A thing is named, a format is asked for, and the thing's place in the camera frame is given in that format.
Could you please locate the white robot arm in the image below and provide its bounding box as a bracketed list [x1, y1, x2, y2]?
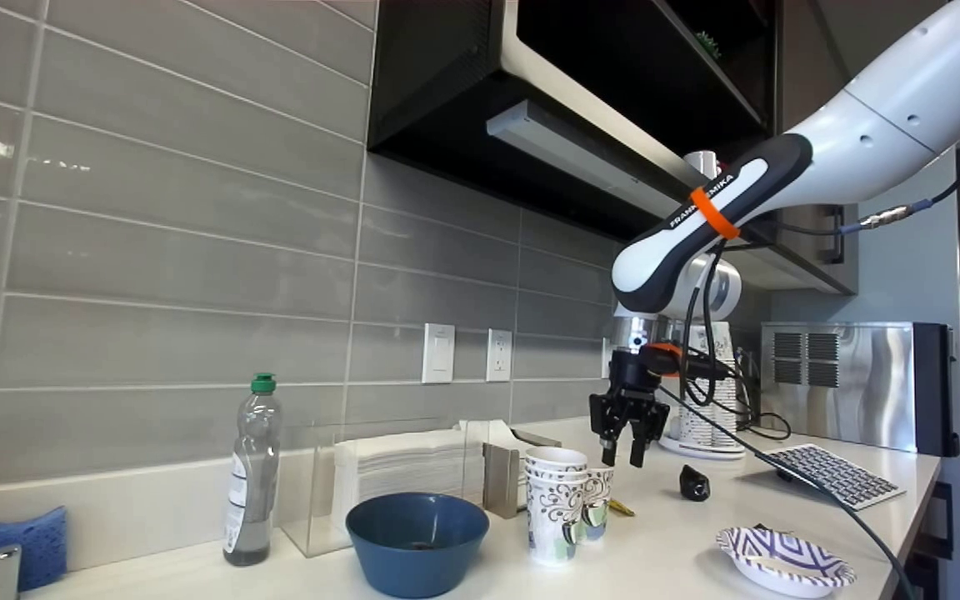
[609, 0, 960, 321]

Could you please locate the clear plastic bottle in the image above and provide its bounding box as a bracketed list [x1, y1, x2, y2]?
[222, 374, 284, 568]

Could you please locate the blue white paper plate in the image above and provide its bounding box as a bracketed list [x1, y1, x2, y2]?
[715, 527, 853, 600]

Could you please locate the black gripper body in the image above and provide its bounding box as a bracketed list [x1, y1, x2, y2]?
[591, 346, 669, 440]

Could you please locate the yellow packet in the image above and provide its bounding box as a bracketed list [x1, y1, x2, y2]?
[605, 501, 635, 516]

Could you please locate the white light switch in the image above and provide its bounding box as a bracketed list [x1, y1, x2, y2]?
[423, 324, 454, 385]

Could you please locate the napkin holder with napkins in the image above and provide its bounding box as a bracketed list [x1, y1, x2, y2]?
[456, 419, 553, 519]

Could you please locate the black upper cabinet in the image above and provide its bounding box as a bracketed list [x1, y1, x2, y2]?
[362, 0, 861, 299]

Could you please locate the paper cup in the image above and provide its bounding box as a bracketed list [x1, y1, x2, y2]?
[584, 466, 612, 540]
[523, 447, 585, 565]

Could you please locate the small black object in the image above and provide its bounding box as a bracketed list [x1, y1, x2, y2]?
[681, 466, 709, 501]

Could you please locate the white power outlet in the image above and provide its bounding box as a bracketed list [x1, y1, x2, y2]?
[486, 331, 514, 380]

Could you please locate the white keyboard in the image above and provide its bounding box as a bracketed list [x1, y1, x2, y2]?
[765, 443, 900, 510]

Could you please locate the blue sponge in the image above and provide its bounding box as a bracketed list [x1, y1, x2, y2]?
[0, 505, 73, 600]

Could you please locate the dark blue bowl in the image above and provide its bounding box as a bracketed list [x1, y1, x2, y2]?
[342, 493, 491, 600]

